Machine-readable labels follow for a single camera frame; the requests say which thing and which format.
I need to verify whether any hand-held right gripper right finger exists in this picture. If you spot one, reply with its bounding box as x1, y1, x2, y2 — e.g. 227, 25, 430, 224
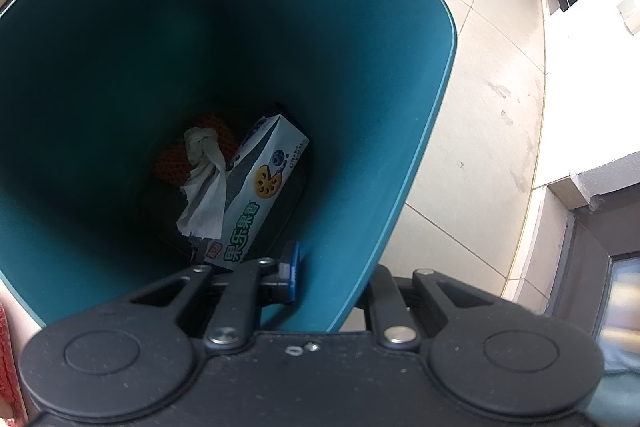
362, 263, 538, 354

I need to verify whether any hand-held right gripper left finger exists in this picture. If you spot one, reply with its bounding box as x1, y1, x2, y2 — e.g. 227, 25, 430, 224
97, 241, 302, 354

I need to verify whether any white green snack box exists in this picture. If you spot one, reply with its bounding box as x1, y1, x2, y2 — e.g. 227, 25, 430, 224
202, 114, 310, 272

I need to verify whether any twisted pale tissue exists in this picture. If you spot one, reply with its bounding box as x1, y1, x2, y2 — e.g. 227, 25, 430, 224
176, 127, 228, 240

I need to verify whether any orange foam fruit net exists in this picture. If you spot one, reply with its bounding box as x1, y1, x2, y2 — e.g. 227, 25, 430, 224
154, 113, 241, 186

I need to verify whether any teal plastic trash bin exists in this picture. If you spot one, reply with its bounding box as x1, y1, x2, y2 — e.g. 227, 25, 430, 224
0, 0, 458, 333

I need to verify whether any person's pink fleece clothing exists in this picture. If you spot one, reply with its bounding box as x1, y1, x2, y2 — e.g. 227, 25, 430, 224
0, 299, 28, 425

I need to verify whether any grey door frame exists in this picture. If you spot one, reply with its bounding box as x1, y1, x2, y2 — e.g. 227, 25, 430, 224
547, 207, 640, 358

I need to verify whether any grey wall socket cover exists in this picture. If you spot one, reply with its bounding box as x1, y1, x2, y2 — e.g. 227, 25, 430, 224
617, 0, 640, 32

